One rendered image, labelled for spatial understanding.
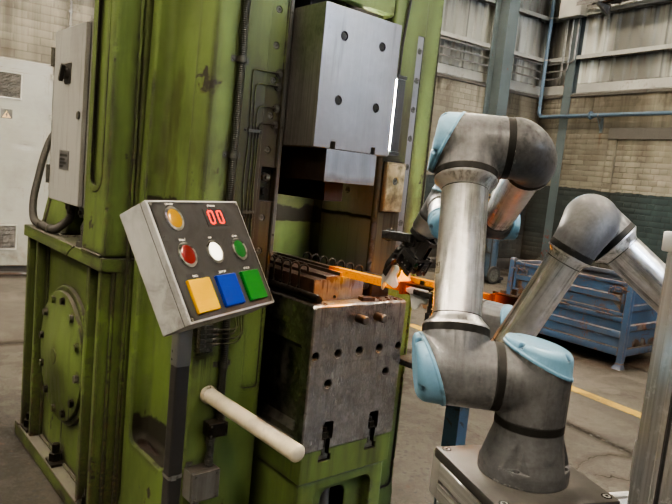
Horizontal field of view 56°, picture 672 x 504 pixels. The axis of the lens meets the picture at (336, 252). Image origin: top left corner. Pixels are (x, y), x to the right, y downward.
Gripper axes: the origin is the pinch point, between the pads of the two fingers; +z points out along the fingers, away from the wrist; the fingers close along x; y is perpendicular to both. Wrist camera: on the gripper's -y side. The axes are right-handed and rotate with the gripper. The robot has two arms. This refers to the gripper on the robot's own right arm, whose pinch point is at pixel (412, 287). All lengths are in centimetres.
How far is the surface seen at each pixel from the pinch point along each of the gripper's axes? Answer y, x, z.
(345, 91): -53, -7, 27
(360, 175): -29.3, 1.8, 27.3
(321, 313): 11.2, -13.4, 21.6
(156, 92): -50, -41, 79
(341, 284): 4.3, -1.5, 27.5
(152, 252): -9, -72, 8
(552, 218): 5, 829, 455
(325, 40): -65, -16, 27
